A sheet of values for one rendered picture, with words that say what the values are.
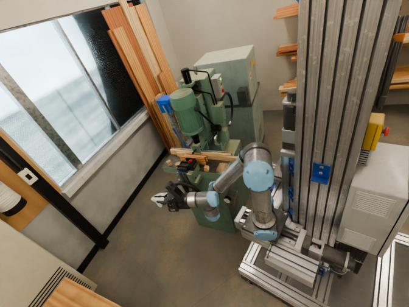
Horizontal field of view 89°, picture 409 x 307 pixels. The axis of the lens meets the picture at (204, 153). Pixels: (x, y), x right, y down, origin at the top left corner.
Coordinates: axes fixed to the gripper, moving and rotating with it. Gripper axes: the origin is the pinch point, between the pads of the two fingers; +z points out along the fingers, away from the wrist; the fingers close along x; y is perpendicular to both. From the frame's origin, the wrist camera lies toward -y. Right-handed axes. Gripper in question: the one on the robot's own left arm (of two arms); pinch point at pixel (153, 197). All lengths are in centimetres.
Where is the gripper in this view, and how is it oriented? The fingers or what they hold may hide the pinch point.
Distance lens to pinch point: 117.2
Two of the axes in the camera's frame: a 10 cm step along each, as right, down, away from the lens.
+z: -9.6, 0.9, 2.7
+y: 2.2, 8.4, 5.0
